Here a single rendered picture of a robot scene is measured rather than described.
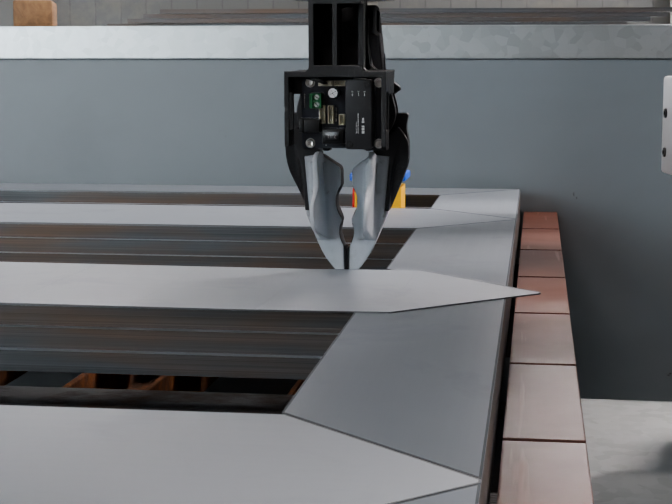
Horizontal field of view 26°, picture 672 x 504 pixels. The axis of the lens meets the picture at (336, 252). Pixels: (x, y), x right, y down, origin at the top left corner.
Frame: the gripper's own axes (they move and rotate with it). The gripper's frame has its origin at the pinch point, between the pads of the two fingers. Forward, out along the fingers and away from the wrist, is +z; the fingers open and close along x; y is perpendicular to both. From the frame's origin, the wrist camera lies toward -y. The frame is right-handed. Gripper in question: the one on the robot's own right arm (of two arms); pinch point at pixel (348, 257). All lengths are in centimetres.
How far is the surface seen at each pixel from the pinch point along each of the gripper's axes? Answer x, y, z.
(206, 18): -29, -82, -20
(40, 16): -63, -113, -21
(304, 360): 0.0, 20.5, 3.5
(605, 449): 19.9, -16.1, 18.4
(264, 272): -5.6, 4.0, 0.7
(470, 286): 9.5, 9.1, 0.6
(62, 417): -6.2, 47.5, 0.5
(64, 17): -357, -1014, -45
